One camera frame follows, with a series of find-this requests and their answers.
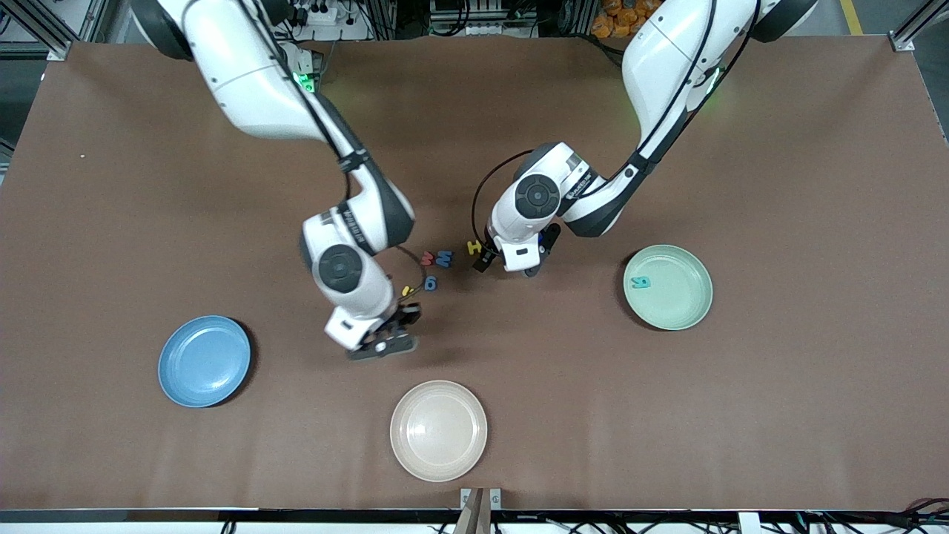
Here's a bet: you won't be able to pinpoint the blue plate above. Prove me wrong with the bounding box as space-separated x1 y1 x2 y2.
158 315 251 408

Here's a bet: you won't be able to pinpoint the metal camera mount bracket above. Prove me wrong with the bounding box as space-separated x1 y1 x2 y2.
454 487 503 534

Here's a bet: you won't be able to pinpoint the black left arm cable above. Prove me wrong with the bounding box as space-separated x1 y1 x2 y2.
472 151 535 247

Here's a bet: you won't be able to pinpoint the white power strip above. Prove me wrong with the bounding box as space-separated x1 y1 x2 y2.
289 0 339 27

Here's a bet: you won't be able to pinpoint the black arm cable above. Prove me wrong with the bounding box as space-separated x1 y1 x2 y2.
393 245 428 297
472 151 535 247

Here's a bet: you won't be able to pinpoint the grey equipment rack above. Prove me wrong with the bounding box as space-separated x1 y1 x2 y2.
429 0 540 38

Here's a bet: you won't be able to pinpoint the green plate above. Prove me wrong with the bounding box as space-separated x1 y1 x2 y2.
623 245 714 331

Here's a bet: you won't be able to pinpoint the red and black cable bundle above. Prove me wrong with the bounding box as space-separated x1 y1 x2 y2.
899 497 949 521

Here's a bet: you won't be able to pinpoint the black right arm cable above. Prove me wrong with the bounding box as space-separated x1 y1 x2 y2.
393 245 428 297

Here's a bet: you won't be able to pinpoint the beige plate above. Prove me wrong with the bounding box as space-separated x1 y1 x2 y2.
390 380 489 483

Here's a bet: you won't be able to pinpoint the orange packaged items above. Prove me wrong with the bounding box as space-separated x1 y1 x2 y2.
592 0 653 39

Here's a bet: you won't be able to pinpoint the aluminium frame corner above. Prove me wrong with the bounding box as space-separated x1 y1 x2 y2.
0 0 112 62
890 0 949 53

